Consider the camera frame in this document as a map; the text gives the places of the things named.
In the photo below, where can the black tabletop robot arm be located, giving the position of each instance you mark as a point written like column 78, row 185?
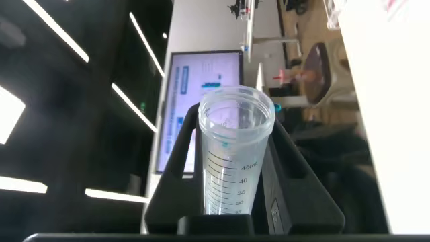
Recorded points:
column 242, row 6

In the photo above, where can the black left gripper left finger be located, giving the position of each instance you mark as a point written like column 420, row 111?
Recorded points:
column 174, row 195

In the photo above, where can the black wheeled robot base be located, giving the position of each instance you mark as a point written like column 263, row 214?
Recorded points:
column 297, row 5

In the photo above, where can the large display screen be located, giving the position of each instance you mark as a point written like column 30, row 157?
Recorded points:
column 188, row 101

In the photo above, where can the brown topped stool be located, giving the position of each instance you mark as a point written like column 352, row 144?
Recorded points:
column 319, row 74

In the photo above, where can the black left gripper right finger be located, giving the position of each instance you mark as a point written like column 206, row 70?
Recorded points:
column 302, row 201

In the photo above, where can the long white desk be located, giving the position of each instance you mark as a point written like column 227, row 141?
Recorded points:
column 250, row 30

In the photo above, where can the blue pigment test tube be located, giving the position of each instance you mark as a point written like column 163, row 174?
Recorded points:
column 235, row 151

